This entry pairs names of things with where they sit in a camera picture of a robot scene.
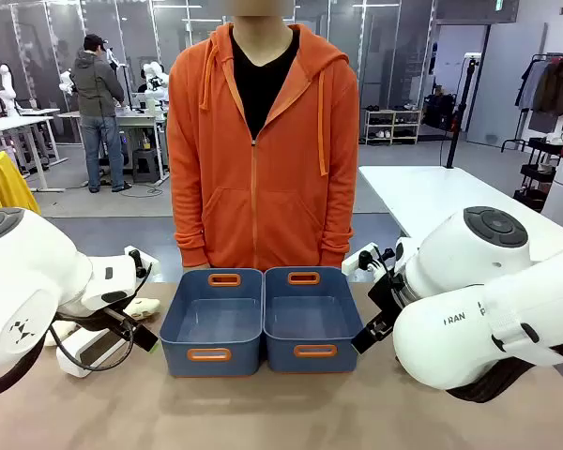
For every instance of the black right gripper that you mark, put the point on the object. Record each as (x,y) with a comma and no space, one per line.
(387,295)

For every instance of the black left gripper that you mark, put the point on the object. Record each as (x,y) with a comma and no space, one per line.
(115,319)

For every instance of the white digital clock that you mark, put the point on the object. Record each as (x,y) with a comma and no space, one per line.
(82,354)

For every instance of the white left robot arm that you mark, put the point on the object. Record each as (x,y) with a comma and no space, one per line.
(28,286)

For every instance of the person's right forearm orange sleeve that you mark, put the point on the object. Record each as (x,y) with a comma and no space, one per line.
(192,225)

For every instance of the person's left forearm orange sleeve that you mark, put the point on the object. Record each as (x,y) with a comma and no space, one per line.
(335,225)

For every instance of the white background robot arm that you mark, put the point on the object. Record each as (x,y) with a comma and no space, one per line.
(0,89)

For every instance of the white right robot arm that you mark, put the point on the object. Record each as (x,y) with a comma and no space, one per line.
(474,290)

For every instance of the black sleeve on left arm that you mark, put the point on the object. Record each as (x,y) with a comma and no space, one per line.
(9,375)

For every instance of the white side table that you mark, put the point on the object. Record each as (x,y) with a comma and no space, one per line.
(417,197)

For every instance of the grey plastic stool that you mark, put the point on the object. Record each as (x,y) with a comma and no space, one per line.
(145,166)

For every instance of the yellow cloth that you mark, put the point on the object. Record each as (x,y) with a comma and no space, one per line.
(11,187)

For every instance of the person in orange hoodie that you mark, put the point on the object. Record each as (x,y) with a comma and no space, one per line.
(263,164)

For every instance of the wooden shoe rack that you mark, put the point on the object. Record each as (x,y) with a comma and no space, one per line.
(393,126)

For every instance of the white background workbench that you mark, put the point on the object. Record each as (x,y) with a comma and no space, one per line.
(136,119)

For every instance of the black utility cart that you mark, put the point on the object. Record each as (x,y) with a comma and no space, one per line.
(539,173)

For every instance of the man in grey hoodie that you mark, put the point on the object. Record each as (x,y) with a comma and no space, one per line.
(96,103)

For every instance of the black tripod pole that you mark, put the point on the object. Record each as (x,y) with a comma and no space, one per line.
(460,112)

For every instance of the white background desk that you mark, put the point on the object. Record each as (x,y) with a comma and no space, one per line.
(14,124)

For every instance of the white background humanoid robot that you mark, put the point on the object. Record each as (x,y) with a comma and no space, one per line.
(154,82)

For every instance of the black clothes rack with garments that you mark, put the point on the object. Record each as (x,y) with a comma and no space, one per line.
(551,89)

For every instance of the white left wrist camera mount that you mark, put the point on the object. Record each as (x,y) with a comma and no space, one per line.
(143,262)

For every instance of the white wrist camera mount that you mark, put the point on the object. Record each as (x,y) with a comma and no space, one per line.
(359,260)
(143,262)

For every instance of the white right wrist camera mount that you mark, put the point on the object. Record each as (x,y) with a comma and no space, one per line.
(359,260)

